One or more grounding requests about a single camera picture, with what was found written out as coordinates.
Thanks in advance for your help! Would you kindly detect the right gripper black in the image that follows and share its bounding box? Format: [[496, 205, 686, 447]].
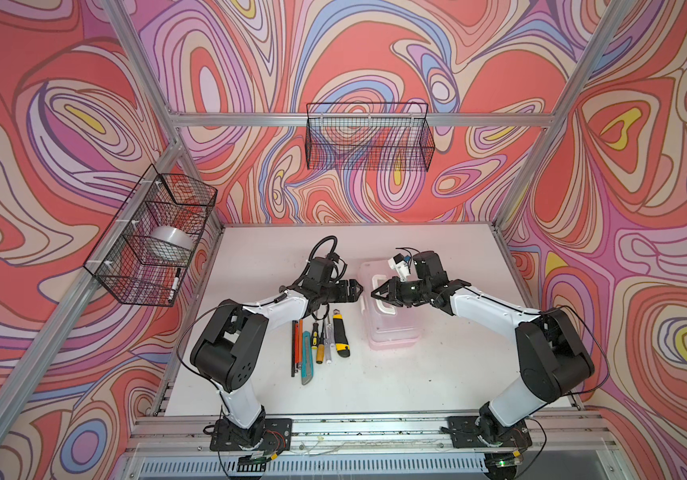
[[369, 276, 429, 307]]

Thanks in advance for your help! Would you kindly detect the pink plastic tool box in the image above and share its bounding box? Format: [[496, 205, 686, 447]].
[[357, 261, 423, 350]]

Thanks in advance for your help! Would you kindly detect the black yellow box cutter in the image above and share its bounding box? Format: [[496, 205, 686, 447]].
[[333, 309, 351, 358]]

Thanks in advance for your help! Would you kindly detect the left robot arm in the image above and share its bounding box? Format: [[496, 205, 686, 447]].
[[189, 257, 363, 430]]

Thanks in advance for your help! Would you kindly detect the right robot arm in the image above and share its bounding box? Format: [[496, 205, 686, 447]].
[[371, 251, 595, 447]]

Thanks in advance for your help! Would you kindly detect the black yellow screwdriver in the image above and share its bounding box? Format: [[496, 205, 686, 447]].
[[311, 320, 320, 353]]

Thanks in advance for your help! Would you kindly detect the teal utility knife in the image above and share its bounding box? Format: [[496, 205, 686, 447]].
[[301, 331, 315, 385]]

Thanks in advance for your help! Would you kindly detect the marker pen in basket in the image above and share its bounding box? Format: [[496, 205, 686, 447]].
[[168, 267, 182, 304]]

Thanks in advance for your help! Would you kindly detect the silver tape roll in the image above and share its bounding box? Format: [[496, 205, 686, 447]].
[[151, 225, 194, 250]]

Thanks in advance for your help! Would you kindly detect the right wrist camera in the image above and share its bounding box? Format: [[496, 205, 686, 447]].
[[387, 253, 413, 282]]

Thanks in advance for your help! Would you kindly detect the amber handled screwdriver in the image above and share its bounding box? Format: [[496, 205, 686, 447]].
[[316, 324, 326, 364]]

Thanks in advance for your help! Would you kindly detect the back wall wire basket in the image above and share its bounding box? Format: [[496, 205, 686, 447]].
[[305, 100, 435, 172]]

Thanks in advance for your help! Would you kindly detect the wall wire basket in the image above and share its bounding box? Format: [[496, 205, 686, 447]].
[[305, 100, 435, 172], [84, 166, 218, 307]]

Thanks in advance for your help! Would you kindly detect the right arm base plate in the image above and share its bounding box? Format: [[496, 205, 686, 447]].
[[439, 416, 533, 450]]

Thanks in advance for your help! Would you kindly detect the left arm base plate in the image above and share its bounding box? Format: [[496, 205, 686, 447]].
[[203, 417, 294, 454]]

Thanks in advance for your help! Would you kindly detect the left wall wire basket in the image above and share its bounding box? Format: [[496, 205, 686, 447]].
[[84, 166, 218, 307]]

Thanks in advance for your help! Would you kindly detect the aluminium front rail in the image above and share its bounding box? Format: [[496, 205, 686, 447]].
[[126, 408, 619, 455]]

